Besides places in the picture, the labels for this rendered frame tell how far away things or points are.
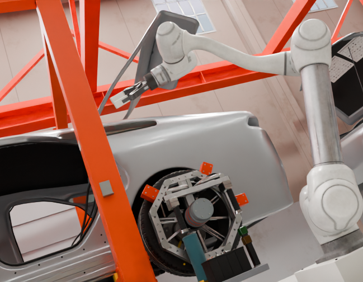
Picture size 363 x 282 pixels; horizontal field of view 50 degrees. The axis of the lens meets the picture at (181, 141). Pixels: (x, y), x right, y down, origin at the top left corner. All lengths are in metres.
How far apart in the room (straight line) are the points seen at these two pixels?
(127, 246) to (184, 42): 1.15
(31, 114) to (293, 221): 4.74
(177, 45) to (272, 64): 0.41
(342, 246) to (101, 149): 1.44
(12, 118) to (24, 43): 3.08
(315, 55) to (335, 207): 0.55
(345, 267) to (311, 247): 6.02
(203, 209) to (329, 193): 1.12
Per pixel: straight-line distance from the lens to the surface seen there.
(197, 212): 2.27
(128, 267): 2.19
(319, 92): 1.46
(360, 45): 5.25
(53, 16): 2.90
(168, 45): 1.62
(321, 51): 1.51
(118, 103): 1.69
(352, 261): 1.43
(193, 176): 2.49
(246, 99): 8.04
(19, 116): 5.43
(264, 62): 1.70
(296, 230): 7.37
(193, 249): 2.24
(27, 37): 8.36
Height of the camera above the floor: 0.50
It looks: 19 degrees up
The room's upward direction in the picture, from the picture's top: 22 degrees counter-clockwise
